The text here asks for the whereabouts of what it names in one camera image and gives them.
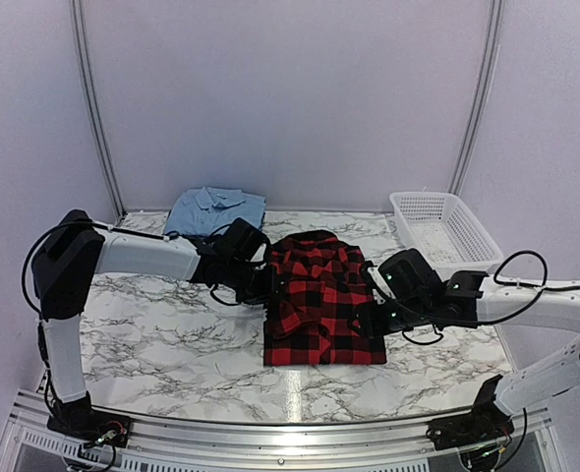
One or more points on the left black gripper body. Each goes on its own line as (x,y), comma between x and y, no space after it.
(250,287)

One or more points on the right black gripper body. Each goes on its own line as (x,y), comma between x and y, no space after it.
(412,314)

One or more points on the white plastic basket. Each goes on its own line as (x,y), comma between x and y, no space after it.
(444,230)

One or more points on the red black plaid shirt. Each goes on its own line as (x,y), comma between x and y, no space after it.
(318,289)

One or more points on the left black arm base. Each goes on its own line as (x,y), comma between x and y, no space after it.
(79,419)

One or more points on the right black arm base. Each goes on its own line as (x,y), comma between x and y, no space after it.
(484,422)

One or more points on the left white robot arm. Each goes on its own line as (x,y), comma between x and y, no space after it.
(65,259)

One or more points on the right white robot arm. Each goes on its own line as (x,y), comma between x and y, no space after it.
(535,304)

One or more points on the light blue folded shirt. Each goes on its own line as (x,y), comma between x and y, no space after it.
(206,210)

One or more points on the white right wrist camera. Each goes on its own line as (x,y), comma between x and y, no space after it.
(372,282)

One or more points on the aluminium front rail frame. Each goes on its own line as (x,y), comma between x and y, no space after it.
(170,444)

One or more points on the left aluminium corner post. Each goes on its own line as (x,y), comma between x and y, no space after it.
(98,132)

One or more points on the aluminium corner post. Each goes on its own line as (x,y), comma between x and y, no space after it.
(98,132)
(481,95)

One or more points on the right aluminium corner post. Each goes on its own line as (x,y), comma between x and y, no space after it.
(481,95)

